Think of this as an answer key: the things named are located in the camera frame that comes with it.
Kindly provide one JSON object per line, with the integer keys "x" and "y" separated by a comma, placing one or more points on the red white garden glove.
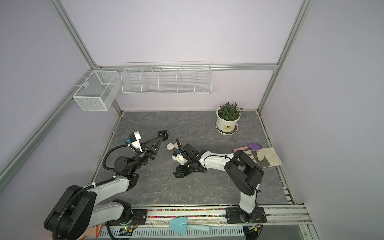
{"x": 93, "y": 232}

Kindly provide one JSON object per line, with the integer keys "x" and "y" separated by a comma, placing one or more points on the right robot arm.
{"x": 244, "y": 172}

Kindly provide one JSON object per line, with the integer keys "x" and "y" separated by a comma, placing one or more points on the long white wire basket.
{"x": 166, "y": 78}

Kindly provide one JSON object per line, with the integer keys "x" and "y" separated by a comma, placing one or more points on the beige grey work glove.
{"x": 265, "y": 158}

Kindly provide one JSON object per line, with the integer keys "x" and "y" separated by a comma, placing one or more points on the black earbud charging case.
{"x": 163, "y": 134}

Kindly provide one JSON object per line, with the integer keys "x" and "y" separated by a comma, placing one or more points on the purple pink garden scoop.
{"x": 250, "y": 146}

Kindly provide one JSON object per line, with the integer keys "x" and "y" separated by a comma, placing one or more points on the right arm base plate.
{"x": 238, "y": 216}

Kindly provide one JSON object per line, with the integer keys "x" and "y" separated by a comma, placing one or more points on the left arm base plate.
{"x": 138, "y": 217}

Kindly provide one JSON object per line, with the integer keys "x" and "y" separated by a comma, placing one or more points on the teal garden trowel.
{"x": 181, "y": 225}

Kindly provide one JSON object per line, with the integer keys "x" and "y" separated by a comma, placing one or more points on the small white mesh basket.
{"x": 98, "y": 91}

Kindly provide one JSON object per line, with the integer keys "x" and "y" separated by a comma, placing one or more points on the potted green plant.
{"x": 228, "y": 116}

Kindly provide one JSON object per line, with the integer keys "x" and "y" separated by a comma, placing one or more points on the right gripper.
{"x": 180, "y": 173}

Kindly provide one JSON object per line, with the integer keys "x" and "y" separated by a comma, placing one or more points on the white vented cable duct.
{"x": 167, "y": 233}

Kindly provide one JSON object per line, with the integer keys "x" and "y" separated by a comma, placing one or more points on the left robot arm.
{"x": 81, "y": 208}

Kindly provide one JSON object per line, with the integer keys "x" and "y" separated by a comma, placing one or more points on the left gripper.
{"x": 149, "y": 150}

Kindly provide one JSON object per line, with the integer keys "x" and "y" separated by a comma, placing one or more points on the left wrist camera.
{"x": 133, "y": 142}

